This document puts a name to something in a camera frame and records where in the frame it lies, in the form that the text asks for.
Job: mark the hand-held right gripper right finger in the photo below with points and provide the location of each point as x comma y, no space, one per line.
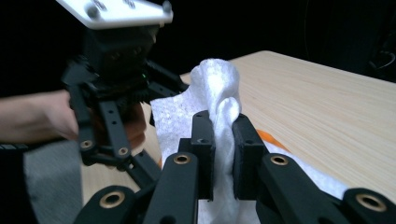
246,161

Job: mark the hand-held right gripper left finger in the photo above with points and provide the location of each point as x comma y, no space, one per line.
205,161

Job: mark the orange plush toy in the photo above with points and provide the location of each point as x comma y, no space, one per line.
271,139

